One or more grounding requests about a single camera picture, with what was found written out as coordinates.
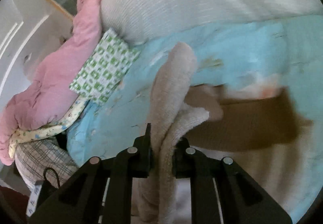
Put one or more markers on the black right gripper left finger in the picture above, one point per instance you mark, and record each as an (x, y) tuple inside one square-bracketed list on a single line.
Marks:
[(100, 191)]

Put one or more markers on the green white patterned pillow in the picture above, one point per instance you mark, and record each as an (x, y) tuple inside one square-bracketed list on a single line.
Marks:
[(103, 71)]

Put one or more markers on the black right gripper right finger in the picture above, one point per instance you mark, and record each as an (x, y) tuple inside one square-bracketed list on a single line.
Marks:
[(221, 191)]

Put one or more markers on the light blue floral bedsheet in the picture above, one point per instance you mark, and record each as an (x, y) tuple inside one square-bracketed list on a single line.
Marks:
[(284, 52)]

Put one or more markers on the pink quilted blanket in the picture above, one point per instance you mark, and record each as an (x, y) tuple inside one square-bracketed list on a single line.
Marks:
[(48, 97)]

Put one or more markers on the plaid grey cloth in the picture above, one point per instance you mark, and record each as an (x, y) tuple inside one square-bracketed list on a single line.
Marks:
[(32, 158)]

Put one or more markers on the yellow floral cloth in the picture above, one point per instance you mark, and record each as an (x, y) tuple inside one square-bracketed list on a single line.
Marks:
[(20, 136)]

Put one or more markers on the beige knit sweater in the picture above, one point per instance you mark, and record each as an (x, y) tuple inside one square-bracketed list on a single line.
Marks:
[(258, 127)]

